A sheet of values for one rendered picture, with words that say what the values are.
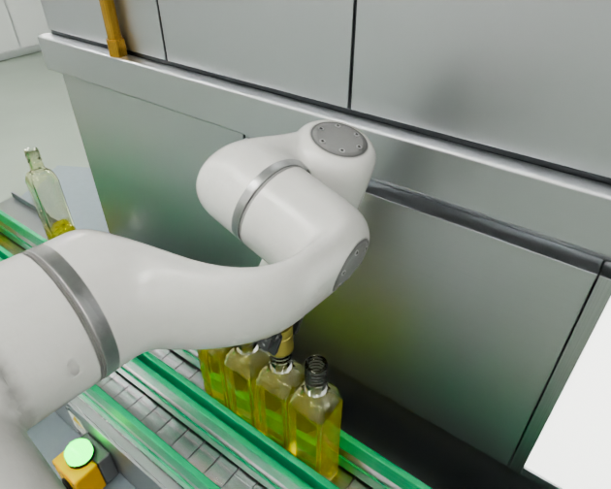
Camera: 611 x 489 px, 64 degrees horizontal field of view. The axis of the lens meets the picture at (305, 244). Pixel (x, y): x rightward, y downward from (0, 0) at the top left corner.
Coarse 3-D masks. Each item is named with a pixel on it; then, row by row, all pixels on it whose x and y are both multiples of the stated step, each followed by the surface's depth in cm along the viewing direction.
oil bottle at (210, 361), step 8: (200, 352) 72; (208, 352) 70; (216, 352) 69; (224, 352) 69; (200, 360) 73; (208, 360) 71; (216, 360) 70; (208, 368) 73; (216, 368) 71; (208, 376) 74; (216, 376) 73; (224, 376) 72; (208, 384) 76; (216, 384) 74; (224, 384) 73; (208, 392) 77; (216, 392) 75; (224, 392) 74; (216, 400) 77; (224, 400) 75
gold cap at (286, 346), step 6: (288, 330) 59; (282, 336) 59; (288, 336) 60; (282, 342) 60; (288, 342) 61; (282, 348) 61; (288, 348) 61; (270, 354) 62; (276, 354) 61; (282, 354) 61; (288, 354) 62
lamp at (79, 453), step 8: (80, 440) 82; (88, 440) 83; (72, 448) 81; (80, 448) 81; (88, 448) 82; (64, 456) 81; (72, 456) 80; (80, 456) 81; (88, 456) 82; (72, 464) 81; (80, 464) 81
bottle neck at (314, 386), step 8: (312, 360) 60; (320, 360) 60; (312, 368) 61; (320, 368) 61; (328, 368) 60; (312, 376) 59; (320, 376) 59; (312, 384) 60; (320, 384) 60; (312, 392) 61; (320, 392) 61
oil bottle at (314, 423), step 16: (304, 384) 63; (304, 400) 61; (320, 400) 61; (336, 400) 62; (288, 416) 65; (304, 416) 62; (320, 416) 61; (336, 416) 64; (304, 432) 64; (320, 432) 62; (336, 432) 67; (304, 448) 66; (320, 448) 64; (336, 448) 70; (320, 464) 67; (336, 464) 73
